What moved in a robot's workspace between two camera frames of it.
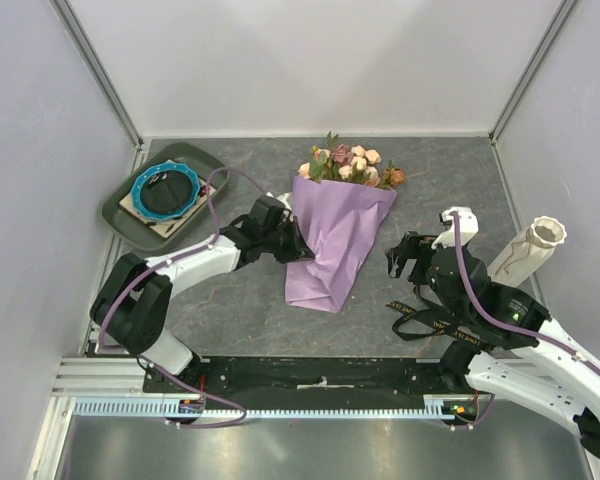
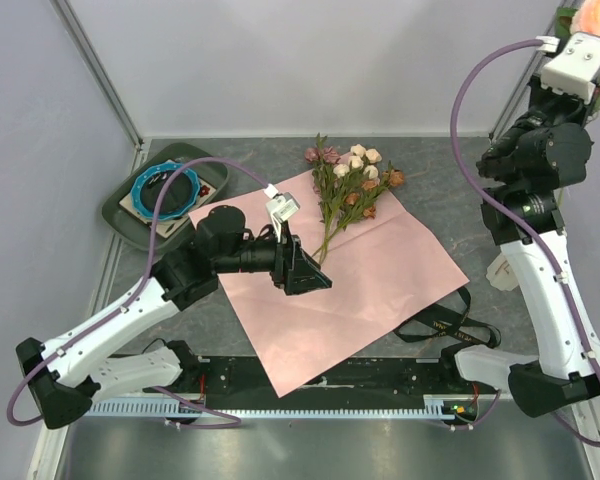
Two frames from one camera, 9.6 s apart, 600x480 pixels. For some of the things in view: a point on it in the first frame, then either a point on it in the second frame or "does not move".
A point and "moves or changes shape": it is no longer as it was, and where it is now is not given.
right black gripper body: [418, 246] → [550, 109]
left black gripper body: [283, 241] → [281, 261]
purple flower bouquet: [340, 197] moves or changes shape
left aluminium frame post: [78, 33] does not move
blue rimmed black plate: [165, 191] does not move
